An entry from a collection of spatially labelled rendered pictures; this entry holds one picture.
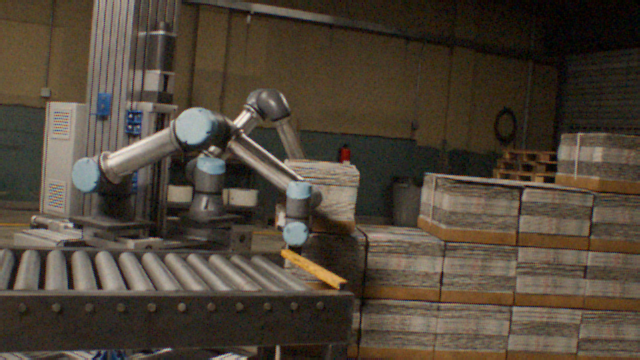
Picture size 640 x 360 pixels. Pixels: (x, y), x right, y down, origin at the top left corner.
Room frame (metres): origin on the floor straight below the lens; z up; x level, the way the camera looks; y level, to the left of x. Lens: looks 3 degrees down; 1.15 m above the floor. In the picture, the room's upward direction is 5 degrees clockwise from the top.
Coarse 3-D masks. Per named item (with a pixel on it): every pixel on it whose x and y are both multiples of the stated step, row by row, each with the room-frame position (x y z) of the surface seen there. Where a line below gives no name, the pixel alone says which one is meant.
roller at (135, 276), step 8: (120, 256) 1.79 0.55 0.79; (128, 256) 1.75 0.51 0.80; (120, 264) 1.74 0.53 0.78; (128, 264) 1.66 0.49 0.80; (136, 264) 1.65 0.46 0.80; (128, 272) 1.60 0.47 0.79; (136, 272) 1.56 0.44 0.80; (144, 272) 1.59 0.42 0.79; (128, 280) 1.56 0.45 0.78; (136, 280) 1.50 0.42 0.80; (144, 280) 1.48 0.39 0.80; (136, 288) 1.44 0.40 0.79; (144, 288) 1.41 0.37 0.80; (152, 288) 1.43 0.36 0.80
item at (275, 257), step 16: (16, 256) 1.70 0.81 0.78; (96, 256) 1.78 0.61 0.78; (112, 256) 1.80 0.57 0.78; (160, 256) 1.85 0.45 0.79; (208, 256) 1.91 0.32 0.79; (224, 256) 1.92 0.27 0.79; (272, 256) 1.98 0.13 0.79; (16, 272) 1.70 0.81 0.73; (96, 272) 1.78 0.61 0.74; (128, 288) 1.82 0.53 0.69
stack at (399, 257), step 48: (336, 240) 2.34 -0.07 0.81; (384, 240) 2.36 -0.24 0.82; (432, 240) 2.40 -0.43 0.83; (432, 288) 2.38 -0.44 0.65; (480, 288) 2.40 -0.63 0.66; (528, 288) 2.42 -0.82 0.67; (576, 288) 2.44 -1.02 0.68; (384, 336) 2.37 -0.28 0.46; (432, 336) 2.38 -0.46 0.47; (480, 336) 2.40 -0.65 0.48; (528, 336) 2.42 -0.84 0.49; (576, 336) 2.44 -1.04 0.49
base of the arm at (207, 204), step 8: (200, 192) 2.65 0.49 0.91; (208, 192) 2.64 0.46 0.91; (216, 192) 2.66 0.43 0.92; (200, 200) 2.64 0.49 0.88; (208, 200) 2.64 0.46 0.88; (216, 200) 2.65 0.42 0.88; (192, 208) 2.65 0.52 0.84; (200, 208) 2.63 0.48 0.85; (208, 208) 2.64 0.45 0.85; (216, 208) 2.64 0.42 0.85; (224, 208) 2.72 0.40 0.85; (208, 216) 2.63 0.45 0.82; (216, 216) 2.64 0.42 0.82
